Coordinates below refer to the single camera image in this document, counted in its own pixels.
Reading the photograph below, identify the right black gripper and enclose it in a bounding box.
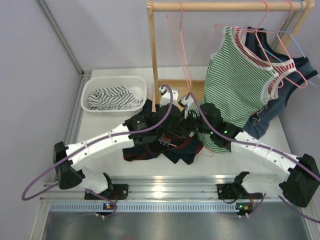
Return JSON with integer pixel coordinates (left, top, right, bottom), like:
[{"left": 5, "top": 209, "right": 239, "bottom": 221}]
[{"left": 169, "top": 108, "right": 214, "bottom": 139}]

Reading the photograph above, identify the navy maroon tank top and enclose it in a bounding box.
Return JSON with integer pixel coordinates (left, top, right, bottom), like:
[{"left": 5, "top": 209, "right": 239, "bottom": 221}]
[{"left": 122, "top": 104, "right": 204, "bottom": 165}]

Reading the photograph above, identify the pink hanger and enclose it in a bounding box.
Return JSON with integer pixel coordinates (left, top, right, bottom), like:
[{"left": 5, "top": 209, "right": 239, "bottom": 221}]
[
  {"left": 167, "top": 1, "right": 192, "bottom": 89},
  {"left": 234, "top": 0, "right": 315, "bottom": 89},
  {"left": 152, "top": 137, "right": 214, "bottom": 160},
  {"left": 214, "top": 0, "right": 285, "bottom": 89}
]

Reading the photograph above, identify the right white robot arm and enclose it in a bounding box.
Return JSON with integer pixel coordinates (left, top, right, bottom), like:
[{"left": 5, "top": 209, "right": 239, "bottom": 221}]
[{"left": 183, "top": 103, "right": 320, "bottom": 208}]

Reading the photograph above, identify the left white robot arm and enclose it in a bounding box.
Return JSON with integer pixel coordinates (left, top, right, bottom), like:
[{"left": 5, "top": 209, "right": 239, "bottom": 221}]
[{"left": 53, "top": 104, "right": 182, "bottom": 199}]

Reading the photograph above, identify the green striped tank top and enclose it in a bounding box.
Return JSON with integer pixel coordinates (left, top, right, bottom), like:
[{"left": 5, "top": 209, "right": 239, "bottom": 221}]
[{"left": 194, "top": 26, "right": 280, "bottom": 154}]

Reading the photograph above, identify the dark blue tank top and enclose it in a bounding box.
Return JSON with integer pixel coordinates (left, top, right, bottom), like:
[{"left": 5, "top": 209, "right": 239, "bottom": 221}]
[{"left": 243, "top": 28, "right": 318, "bottom": 139}]

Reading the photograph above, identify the pink hanger under green top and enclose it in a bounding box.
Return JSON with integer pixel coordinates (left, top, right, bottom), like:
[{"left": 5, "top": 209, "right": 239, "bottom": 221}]
[{"left": 214, "top": 0, "right": 285, "bottom": 89}]

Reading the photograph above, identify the red striped tank top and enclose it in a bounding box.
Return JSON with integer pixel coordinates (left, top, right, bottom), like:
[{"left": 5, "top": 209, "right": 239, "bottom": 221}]
[{"left": 233, "top": 28, "right": 297, "bottom": 101}]

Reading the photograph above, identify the pink hanger under red top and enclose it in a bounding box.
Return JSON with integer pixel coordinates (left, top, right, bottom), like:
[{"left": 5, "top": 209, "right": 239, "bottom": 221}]
[{"left": 234, "top": 0, "right": 315, "bottom": 89}]

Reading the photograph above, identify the blue hanger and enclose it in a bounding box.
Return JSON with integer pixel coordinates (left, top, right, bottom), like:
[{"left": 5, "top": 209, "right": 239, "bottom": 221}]
[{"left": 257, "top": 0, "right": 320, "bottom": 88}]

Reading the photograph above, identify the black white striped shirt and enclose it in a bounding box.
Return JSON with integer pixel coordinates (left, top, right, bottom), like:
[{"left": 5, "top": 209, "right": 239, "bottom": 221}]
[{"left": 87, "top": 85, "right": 144, "bottom": 111}]

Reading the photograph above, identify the white plastic basket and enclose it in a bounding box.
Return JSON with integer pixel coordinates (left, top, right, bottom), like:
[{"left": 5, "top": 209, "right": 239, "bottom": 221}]
[{"left": 80, "top": 76, "right": 147, "bottom": 116}]

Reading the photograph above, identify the wooden clothes rack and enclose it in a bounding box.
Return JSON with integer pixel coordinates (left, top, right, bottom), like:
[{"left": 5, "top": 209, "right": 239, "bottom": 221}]
[{"left": 146, "top": 0, "right": 316, "bottom": 105}]

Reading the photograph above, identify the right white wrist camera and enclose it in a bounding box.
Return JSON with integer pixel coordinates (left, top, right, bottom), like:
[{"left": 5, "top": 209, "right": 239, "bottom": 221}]
[{"left": 178, "top": 95, "right": 195, "bottom": 119}]

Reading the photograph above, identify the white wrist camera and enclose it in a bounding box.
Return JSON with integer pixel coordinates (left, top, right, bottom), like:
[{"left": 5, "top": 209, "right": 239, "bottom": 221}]
[
  {"left": 178, "top": 95, "right": 195, "bottom": 119},
  {"left": 159, "top": 87, "right": 179, "bottom": 107}
]

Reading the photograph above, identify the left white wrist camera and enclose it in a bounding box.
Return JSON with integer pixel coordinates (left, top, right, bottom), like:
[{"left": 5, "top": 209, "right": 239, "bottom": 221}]
[{"left": 159, "top": 87, "right": 179, "bottom": 107}]

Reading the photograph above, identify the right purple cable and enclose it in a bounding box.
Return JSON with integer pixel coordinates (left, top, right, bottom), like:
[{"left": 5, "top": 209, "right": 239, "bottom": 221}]
[{"left": 185, "top": 91, "right": 320, "bottom": 223}]

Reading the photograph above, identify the aluminium rail frame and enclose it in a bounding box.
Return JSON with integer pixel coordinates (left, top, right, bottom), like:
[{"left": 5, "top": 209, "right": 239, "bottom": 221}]
[{"left": 40, "top": 68, "right": 296, "bottom": 201}]

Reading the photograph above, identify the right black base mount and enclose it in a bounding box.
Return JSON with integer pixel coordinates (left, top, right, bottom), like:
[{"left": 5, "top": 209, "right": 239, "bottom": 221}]
[{"left": 216, "top": 183, "right": 250, "bottom": 200}]

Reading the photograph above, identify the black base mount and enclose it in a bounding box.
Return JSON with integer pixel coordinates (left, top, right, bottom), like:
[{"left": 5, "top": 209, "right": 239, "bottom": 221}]
[
  {"left": 216, "top": 183, "right": 250, "bottom": 200},
  {"left": 84, "top": 184, "right": 129, "bottom": 201}
]

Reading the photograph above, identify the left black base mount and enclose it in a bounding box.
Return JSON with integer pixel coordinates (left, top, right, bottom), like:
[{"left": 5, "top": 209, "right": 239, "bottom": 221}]
[{"left": 84, "top": 184, "right": 129, "bottom": 201}]

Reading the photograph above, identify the slotted grey cable duct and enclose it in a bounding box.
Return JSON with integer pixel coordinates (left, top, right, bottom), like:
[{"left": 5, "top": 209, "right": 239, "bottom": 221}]
[{"left": 49, "top": 202, "right": 252, "bottom": 213}]

